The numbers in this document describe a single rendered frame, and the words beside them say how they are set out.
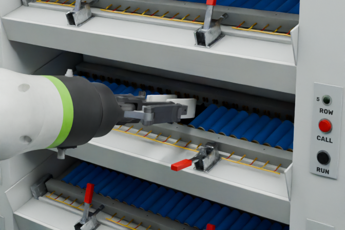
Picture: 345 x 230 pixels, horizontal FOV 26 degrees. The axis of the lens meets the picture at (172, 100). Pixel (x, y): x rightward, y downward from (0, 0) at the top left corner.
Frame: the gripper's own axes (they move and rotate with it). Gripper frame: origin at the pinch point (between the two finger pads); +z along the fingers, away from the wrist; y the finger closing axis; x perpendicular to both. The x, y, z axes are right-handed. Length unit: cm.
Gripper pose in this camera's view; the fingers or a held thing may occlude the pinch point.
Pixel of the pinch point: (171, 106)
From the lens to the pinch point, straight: 115.2
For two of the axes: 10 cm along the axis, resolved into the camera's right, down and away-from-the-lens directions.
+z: 6.0, -0.2, 8.0
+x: 1.2, -9.9, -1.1
